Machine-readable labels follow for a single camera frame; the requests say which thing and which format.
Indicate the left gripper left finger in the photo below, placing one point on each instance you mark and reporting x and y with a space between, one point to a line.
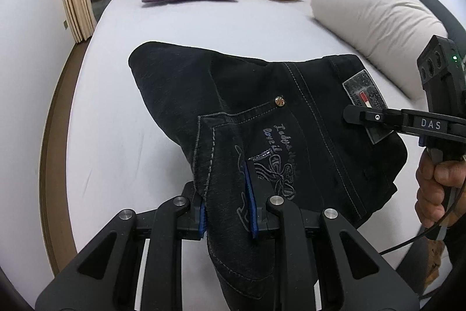
193 223

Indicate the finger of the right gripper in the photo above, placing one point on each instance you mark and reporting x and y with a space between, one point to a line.
383 120

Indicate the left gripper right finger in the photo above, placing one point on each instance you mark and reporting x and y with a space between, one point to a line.
257 191

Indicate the black denim pants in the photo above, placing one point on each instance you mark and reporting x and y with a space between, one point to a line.
287 119

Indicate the right hand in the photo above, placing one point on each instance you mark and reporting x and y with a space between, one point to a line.
433 180

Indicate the rolled beige duvet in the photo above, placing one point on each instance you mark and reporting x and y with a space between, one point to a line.
390 34

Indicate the white bed mattress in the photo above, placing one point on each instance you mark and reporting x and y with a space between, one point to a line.
118 157

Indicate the brown wooden bed frame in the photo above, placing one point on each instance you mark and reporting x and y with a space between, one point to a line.
54 210

